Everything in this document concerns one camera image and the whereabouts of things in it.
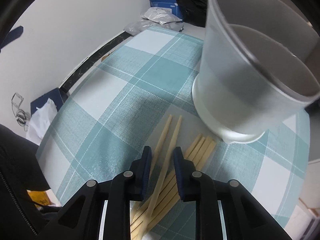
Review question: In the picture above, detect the dark blue paper bag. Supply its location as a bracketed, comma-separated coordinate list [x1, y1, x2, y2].
[30, 88, 68, 115]

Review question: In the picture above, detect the white plastic bag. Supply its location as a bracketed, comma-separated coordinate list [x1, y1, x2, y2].
[25, 98, 57, 146]

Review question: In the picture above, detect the teal plaid table mat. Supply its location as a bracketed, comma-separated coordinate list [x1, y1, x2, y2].
[36, 28, 310, 228]

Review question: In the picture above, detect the small white mailer bag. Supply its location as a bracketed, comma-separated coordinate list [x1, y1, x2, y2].
[141, 7, 183, 25]

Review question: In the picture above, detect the white utensil holder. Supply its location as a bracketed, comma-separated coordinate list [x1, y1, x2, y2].
[192, 0, 319, 144]

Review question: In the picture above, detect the blue cardboard box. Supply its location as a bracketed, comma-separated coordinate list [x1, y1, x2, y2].
[149, 0, 183, 19]

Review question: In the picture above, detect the black bag on floor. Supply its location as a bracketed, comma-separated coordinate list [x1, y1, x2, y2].
[176, 0, 208, 28]

